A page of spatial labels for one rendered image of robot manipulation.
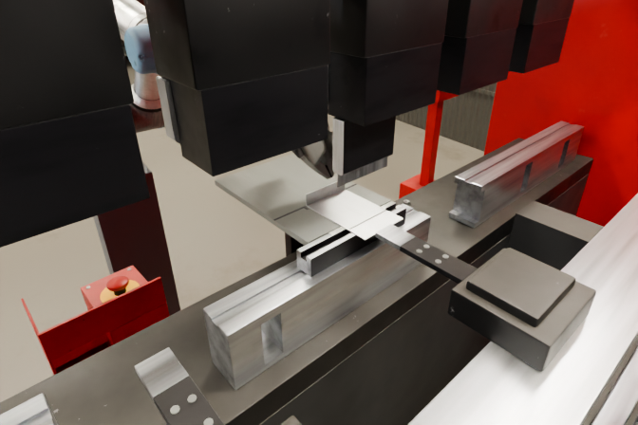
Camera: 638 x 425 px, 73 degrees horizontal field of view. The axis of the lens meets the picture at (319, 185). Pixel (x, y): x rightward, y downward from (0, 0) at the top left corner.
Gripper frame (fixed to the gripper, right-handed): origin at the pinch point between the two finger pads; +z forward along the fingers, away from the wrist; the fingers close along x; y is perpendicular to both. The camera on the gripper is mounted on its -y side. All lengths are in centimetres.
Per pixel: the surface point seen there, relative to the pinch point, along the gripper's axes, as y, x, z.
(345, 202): -0.1, 1.1, 5.8
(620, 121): 10, 84, 17
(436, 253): 14.0, 0.1, 17.3
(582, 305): 28.2, 1.8, 26.9
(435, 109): -94, 161, -22
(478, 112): -137, 267, -17
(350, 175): 10.2, -4.0, 3.0
